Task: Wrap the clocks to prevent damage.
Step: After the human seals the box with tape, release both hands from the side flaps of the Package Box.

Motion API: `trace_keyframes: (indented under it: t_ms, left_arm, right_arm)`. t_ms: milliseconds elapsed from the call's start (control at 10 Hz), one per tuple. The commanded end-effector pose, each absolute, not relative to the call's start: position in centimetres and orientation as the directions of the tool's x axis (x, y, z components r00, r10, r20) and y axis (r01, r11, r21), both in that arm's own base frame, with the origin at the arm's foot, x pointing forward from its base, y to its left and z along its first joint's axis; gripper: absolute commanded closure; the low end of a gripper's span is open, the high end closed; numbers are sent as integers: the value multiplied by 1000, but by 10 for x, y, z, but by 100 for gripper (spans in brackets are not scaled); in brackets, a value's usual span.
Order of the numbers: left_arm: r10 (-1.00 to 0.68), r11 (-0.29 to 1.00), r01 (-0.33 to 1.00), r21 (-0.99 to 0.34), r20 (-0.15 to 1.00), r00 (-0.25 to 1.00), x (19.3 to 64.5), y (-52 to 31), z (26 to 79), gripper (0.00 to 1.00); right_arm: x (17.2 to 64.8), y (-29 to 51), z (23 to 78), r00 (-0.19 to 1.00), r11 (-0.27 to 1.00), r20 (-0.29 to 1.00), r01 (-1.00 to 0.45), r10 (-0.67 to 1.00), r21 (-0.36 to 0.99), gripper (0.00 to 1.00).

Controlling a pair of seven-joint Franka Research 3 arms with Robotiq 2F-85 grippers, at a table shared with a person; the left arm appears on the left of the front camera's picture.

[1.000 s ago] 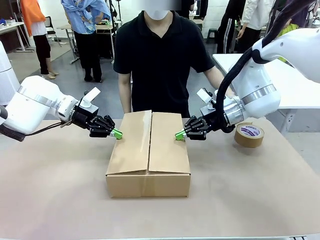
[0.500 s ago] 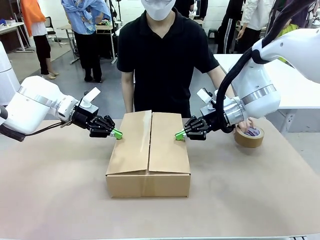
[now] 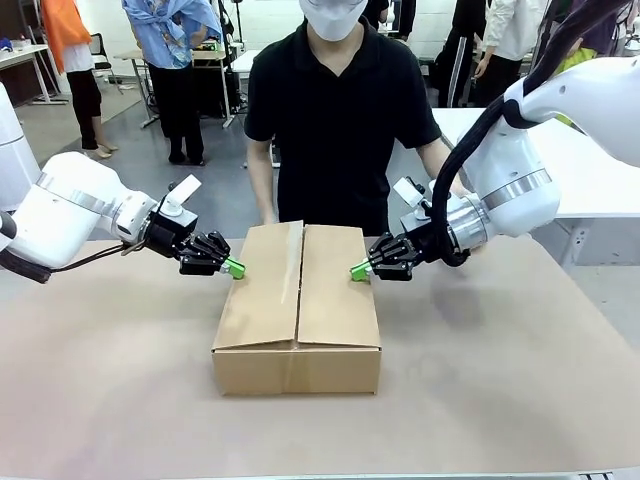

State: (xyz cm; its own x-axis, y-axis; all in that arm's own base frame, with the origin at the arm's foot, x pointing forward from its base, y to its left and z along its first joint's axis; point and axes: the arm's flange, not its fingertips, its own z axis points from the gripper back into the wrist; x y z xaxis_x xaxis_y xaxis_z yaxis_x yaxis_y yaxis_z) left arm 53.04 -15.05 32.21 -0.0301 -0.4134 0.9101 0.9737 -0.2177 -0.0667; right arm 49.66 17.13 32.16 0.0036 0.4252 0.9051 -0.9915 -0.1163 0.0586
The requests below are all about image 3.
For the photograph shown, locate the person's left forearm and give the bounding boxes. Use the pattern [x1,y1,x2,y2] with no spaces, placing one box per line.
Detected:
[417,134,455,182]

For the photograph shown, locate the person in black polo shirt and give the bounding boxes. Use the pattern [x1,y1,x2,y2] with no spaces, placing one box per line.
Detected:
[244,0,444,236]

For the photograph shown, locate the person in black outfit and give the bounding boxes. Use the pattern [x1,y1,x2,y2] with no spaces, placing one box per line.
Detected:
[364,0,417,45]

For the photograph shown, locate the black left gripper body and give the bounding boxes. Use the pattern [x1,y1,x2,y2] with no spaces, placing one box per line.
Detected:
[144,222,195,259]

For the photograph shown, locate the black office chair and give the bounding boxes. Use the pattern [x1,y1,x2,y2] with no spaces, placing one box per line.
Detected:
[89,32,132,96]

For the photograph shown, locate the white standing desk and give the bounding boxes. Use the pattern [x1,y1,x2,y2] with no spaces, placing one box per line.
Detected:
[230,48,264,76]

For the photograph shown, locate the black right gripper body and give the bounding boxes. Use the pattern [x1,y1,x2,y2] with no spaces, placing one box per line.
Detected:
[402,222,454,266]

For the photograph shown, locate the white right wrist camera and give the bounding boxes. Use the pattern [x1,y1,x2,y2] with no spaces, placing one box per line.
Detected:
[392,175,436,221]

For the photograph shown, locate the person in blue shirt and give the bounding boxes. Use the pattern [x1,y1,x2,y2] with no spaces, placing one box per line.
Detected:
[121,0,224,167]

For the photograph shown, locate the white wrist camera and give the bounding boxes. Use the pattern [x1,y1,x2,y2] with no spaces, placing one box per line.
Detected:
[392,175,436,221]
[166,174,203,217]

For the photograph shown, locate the person's left hand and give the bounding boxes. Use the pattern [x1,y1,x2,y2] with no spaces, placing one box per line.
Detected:
[446,175,473,201]

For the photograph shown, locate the person in white shirt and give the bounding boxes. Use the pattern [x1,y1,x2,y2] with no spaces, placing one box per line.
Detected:
[474,0,547,109]

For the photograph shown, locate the white side table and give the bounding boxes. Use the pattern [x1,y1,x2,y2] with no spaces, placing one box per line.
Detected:
[0,43,70,106]

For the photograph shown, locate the brown cardboard box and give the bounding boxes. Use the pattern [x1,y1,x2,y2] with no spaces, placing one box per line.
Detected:
[210,219,384,397]

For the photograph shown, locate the large white table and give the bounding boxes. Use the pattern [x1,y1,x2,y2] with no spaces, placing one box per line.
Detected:
[430,106,640,274]

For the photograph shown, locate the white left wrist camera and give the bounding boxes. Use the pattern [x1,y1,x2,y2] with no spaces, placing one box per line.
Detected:
[166,174,203,217]

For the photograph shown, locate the white face mask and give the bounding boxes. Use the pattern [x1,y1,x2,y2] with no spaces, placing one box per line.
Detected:
[299,0,369,42]

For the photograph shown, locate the person in orange top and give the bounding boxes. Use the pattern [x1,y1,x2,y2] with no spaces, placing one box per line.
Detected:
[39,0,120,161]

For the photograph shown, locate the black arm cable sleeve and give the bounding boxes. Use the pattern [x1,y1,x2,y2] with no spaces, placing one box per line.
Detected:
[0,209,151,286]
[431,0,636,269]

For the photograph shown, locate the black left arm cable sleeve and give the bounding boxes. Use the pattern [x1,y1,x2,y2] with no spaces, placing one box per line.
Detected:
[0,209,151,286]

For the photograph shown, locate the cluttered desk with green device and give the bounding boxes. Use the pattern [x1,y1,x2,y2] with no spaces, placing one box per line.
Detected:
[191,42,239,129]

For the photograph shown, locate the person in dark clothes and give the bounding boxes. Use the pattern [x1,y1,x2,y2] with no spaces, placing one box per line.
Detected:
[433,0,489,109]

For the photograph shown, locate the black right arm cable sleeve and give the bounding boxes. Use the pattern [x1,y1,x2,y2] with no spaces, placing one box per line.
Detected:
[431,0,636,269]

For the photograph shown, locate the person's right forearm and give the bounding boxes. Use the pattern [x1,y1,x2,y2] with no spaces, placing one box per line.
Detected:
[246,137,277,224]

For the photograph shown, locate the person in purple top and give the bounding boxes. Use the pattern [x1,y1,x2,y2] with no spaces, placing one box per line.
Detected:
[558,0,632,126]

